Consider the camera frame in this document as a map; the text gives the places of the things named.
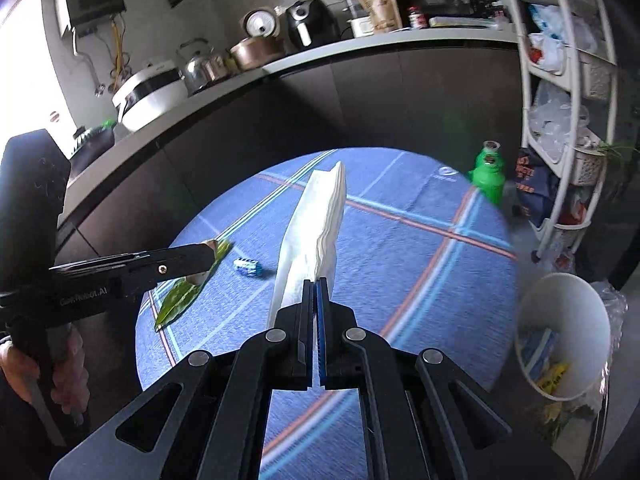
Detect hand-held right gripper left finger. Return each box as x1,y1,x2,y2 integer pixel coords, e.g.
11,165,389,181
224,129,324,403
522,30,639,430
50,280,318,480

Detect green plastic bottle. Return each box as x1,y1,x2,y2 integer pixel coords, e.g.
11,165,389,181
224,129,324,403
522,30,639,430
468,141,507,206

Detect person's left hand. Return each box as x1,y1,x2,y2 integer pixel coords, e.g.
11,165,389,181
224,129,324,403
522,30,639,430
0,327,91,426

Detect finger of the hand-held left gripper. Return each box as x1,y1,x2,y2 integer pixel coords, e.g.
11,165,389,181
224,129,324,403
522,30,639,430
50,247,151,275
50,241,217,318

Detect white crumpled plastic bags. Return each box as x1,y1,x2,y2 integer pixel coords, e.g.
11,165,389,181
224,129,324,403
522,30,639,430
527,2,601,73

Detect blue plaid tablecloth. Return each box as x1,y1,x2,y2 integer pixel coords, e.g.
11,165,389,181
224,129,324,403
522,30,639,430
135,147,521,480

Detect black air fryer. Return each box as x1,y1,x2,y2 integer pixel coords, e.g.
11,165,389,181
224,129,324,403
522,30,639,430
286,0,341,52

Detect white trash bin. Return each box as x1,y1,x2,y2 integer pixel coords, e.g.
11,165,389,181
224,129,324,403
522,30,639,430
515,272,616,446

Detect steel kettle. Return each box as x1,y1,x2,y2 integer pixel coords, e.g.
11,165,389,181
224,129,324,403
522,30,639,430
177,37,233,96

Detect yellow wrapper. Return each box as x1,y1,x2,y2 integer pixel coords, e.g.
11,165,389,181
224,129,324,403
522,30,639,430
535,362,571,396

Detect white storage rack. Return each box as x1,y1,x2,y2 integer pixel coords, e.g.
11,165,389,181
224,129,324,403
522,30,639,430
500,0,618,266

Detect dark kitchen counter cabinet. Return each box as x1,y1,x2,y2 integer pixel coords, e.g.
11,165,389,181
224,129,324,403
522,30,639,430
50,25,531,271

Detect clear plastic bags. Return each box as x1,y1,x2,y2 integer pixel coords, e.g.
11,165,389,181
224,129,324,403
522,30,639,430
530,80,591,161

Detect large white cooker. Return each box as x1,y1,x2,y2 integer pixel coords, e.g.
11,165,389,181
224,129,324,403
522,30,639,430
111,60,188,133

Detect brass cooking pot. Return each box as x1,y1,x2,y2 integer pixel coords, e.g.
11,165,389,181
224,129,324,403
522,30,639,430
227,34,287,72

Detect green lettuce leaf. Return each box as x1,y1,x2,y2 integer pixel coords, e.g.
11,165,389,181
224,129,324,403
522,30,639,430
154,239,233,333

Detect white paper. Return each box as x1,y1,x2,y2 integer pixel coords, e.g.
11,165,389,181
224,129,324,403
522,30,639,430
267,161,348,331

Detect white blender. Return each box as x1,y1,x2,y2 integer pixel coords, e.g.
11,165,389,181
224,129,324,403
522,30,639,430
341,0,376,38

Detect brown paper pouch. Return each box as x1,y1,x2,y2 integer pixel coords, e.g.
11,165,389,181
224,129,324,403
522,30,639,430
367,0,403,33

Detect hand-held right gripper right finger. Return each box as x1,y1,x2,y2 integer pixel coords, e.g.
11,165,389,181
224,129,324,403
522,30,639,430
316,277,576,480

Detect green plant sprigs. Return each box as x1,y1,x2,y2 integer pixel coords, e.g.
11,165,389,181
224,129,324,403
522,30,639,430
592,142,638,168

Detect dark blue snack bag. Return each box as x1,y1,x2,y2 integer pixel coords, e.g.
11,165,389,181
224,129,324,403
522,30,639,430
512,147,561,228

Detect yellow hoses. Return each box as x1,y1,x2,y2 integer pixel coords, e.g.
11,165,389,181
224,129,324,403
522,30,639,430
107,15,132,88

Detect flat white box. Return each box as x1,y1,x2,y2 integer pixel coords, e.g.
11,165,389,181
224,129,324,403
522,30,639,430
429,16,493,29

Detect clear bin liner bag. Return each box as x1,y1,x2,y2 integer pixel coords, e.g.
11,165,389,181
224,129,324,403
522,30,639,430
590,280,628,411

